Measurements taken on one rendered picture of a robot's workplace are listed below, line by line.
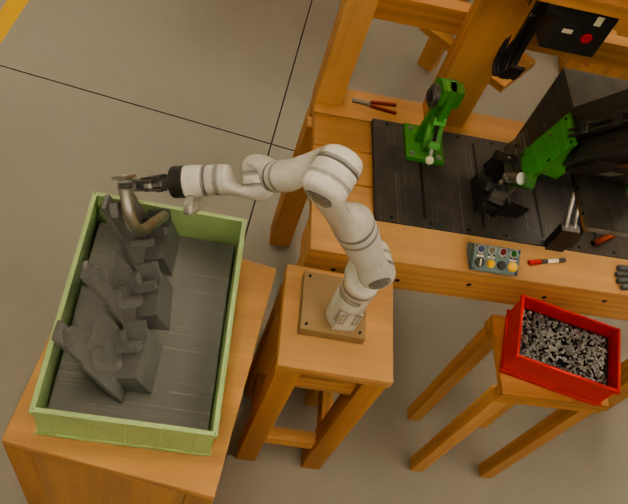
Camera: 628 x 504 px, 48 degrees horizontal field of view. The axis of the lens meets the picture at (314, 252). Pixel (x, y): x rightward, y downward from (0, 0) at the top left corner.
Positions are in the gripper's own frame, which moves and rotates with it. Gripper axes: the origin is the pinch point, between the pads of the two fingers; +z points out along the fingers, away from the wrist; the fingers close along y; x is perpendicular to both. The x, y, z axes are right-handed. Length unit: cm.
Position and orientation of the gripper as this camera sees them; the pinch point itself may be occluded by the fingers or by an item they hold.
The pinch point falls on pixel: (128, 184)
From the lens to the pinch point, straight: 172.8
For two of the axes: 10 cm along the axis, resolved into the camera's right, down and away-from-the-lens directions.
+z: -9.9, 0.4, 1.5
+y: -1.4, 2.0, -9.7
